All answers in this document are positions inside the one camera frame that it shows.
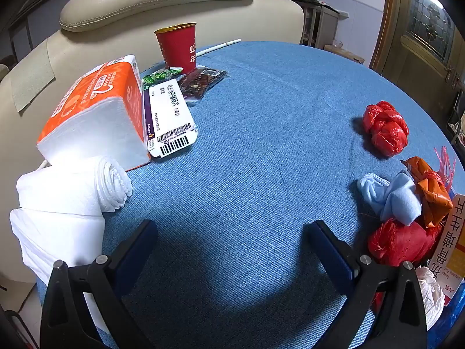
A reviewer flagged white rolled towel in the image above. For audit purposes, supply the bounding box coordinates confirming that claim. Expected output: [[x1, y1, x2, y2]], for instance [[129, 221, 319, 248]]
[[9, 154, 134, 331]]

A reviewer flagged cream box with red print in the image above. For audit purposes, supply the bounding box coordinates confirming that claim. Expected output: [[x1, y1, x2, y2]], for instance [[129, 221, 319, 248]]
[[427, 193, 465, 299]]

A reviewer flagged dark snack wrapper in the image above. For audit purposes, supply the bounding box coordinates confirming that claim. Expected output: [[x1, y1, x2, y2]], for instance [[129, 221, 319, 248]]
[[178, 67, 229, 108]]

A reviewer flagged white and purple medicine box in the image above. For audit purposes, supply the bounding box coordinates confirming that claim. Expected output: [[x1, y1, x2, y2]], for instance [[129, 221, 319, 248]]
[[143, 77, 198, 159]]

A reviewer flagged red plastic bag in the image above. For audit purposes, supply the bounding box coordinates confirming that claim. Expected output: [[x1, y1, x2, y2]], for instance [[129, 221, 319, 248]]
[[361, 101, 410, 158], [368, 218, 442, 267]]

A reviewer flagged blue face mask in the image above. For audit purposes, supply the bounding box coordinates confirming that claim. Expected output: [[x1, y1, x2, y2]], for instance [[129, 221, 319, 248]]
[[356, 172, 423, 225]]

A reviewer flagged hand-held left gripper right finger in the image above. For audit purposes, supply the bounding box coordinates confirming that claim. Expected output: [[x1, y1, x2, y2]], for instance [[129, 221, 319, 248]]
[[303, 220, 427, 349]]

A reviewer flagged wooden door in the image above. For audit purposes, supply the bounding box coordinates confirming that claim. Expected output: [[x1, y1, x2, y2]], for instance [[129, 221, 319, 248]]
[[371, 0, 465, 91]]

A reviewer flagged pink striped plastic bag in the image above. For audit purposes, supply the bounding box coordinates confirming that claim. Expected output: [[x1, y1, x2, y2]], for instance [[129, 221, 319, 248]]
[[434, 146, 457, 191]]

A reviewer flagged slatted wooden cabinet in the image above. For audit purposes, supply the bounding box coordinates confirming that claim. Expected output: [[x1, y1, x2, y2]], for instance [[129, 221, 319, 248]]
[[281, 0, 340, 49]]

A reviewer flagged red paper cup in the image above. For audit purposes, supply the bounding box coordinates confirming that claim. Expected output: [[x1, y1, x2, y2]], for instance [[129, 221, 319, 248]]
[[154, 23, 198, 74]]

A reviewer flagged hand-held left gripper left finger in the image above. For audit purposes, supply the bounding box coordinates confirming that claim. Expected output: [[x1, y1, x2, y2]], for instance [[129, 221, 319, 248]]
[[40, 220, 158, 349]]

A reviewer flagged blue tablecloth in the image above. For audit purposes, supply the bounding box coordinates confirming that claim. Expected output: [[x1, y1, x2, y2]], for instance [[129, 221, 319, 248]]
[[36, 41, 459, 349]]

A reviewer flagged white straw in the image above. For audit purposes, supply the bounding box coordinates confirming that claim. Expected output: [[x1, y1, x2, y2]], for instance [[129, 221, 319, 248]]
[[196, 38, 241, 57]]

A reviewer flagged orange plastic bag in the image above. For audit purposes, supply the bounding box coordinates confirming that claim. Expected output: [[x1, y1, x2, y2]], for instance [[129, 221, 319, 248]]
[[400, 156, 455, 229]]

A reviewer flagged green candy wrapper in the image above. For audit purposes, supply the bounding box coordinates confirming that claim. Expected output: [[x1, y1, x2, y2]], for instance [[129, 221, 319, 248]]
[[141, 66, 184, 90]]

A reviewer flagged orange tissue pack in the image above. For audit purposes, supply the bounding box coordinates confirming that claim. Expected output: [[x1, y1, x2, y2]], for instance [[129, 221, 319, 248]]
[[36, 54, 152, 172]]

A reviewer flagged white plastic bag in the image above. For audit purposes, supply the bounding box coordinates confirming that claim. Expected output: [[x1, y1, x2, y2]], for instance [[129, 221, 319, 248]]
[[414, 266, 447, 331]]

